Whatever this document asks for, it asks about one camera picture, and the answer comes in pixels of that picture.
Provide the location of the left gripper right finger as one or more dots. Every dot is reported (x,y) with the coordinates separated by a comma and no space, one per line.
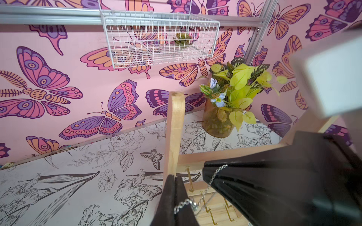
(184,214)

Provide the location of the wooden jewelry display stand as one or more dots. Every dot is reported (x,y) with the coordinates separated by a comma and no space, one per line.
(198,169)

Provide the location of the small succulent in basket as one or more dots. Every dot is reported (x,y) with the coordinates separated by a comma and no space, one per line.
(182,40)

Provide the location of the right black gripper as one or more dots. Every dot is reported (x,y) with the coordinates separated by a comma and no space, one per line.
(316,181)

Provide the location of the white wire basket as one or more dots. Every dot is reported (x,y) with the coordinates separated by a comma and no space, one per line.
(140,38)

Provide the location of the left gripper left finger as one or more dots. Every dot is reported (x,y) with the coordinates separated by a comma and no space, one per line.
(164,215)

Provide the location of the potted green plant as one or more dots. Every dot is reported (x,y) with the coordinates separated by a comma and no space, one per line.
(230,92)

